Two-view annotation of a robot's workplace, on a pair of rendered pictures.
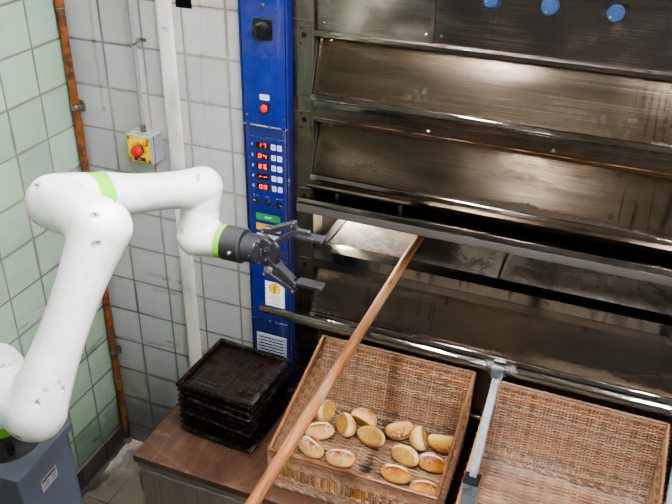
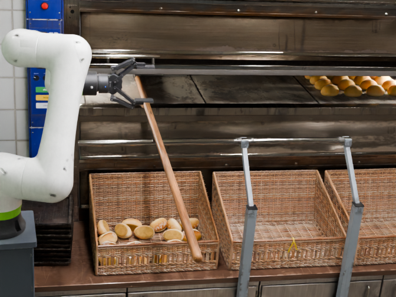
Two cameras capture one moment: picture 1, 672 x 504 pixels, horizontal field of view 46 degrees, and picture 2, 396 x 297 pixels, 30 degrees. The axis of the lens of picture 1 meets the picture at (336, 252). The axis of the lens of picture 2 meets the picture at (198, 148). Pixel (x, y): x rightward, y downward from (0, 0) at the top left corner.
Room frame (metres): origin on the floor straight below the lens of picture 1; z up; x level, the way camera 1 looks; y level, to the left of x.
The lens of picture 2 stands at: (-0.69, 1.36, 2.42)
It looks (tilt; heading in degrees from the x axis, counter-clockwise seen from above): 24 degrees down; 327
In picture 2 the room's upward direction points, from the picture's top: 4 degrees clockwise
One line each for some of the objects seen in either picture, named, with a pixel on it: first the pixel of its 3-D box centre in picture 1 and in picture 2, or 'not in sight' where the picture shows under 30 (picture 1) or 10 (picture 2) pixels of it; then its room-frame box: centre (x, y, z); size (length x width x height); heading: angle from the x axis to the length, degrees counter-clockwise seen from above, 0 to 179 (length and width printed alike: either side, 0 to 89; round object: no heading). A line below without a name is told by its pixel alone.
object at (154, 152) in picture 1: (145, 146); not in sight; (2.46, 0.65, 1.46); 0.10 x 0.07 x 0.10; 69
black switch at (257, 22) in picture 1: (259, 22); not in sight; (2.29, 0.23, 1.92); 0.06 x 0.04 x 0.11; 69
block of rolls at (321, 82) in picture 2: not in sight; (346, 73); (2.17, -1.47, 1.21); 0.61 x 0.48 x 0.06; 159
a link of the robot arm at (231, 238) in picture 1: (237, 243); (90, 82); (1.77, 0.25, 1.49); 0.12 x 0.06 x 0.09; 159
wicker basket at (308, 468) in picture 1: (374, 426); (151, 220); (1.93, -0.14, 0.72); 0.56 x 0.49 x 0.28; 70
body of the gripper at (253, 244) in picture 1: (262, 250); (109, 83); (1.74, 0.19, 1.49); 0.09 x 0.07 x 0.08; 69
